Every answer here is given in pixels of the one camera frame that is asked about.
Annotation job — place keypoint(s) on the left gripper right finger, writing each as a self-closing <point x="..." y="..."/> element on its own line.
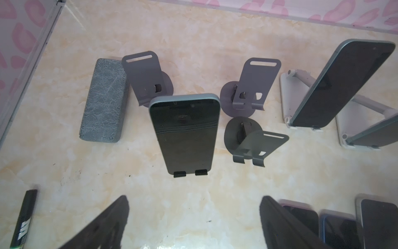
<point x="283" y="231"/>

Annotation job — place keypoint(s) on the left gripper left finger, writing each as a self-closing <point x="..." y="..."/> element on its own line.
<point x="105" y="231"/>

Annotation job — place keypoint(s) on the phone green edge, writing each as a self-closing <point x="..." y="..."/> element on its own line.
<point x="304" y="213"/>

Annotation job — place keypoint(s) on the blue edged phone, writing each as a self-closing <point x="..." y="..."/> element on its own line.
<point x="340" y="230"/>

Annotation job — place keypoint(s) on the grey edged phone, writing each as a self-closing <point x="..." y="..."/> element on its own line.
<point x="378" y="217"/>

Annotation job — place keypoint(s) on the phone white stand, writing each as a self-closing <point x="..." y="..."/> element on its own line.
<point x="379" y="135"/>
<point x="352" y="64"/>

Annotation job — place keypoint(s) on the grey stand of blue phone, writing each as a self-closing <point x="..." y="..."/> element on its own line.
<point x="246" y="140"/>

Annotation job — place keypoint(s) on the empty purple phone stand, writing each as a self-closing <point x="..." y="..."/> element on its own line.
<point x="242" y="98"/>

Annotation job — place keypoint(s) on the black marker pen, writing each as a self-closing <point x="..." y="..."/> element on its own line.
<point x="24" y="219"/>

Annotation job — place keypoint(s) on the grey stone block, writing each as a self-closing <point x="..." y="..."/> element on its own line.
<point x="104" y="112"/>

